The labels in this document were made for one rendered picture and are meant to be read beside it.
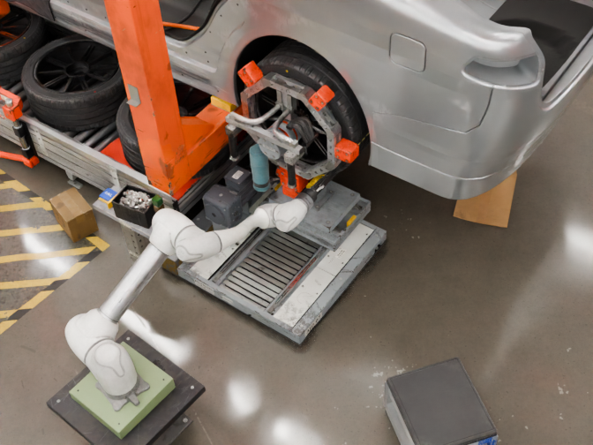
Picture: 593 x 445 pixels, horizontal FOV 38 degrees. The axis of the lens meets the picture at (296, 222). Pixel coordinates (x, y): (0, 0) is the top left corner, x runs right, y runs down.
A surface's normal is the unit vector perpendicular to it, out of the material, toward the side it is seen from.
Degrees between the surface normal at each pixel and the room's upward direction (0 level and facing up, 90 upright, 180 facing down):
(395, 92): 90
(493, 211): 2
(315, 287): 0
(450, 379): 0
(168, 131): 90
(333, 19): 90
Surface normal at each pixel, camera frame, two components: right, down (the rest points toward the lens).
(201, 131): 0.82, 0.40
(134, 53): -0.58, 0.62
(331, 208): -0.04, -0.67
